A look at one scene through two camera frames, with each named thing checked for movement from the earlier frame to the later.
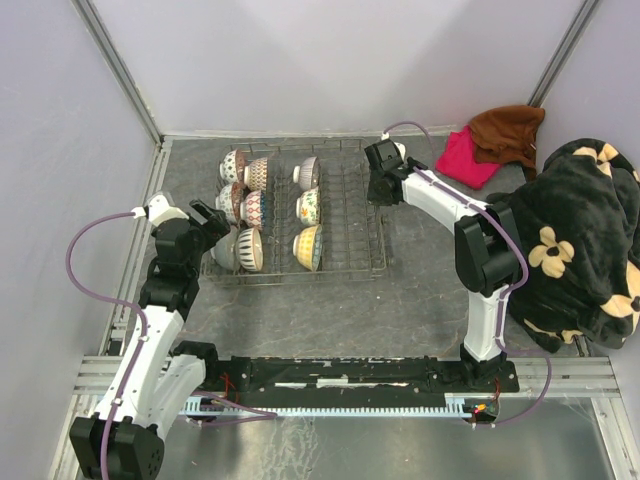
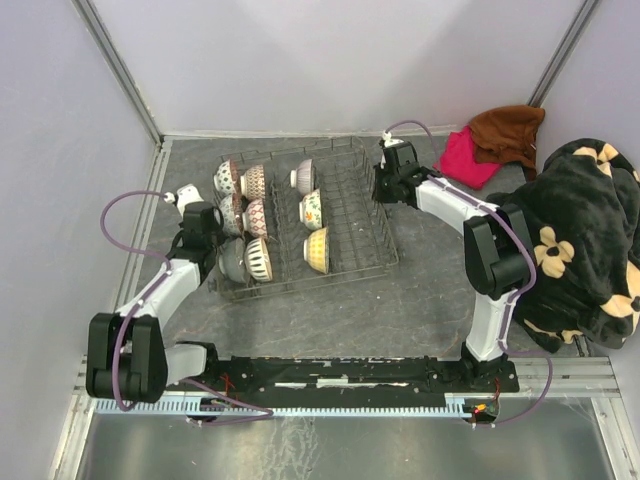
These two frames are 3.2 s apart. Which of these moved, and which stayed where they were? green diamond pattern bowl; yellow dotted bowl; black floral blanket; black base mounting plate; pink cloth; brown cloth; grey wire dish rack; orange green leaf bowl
Moved: green diamond pattern bowl; yellow dotted bowl; grey wire dish rack
Stayed: pink cloth; black base mounting plate; black floral blanket; brown cloth; orange green leaf bowl
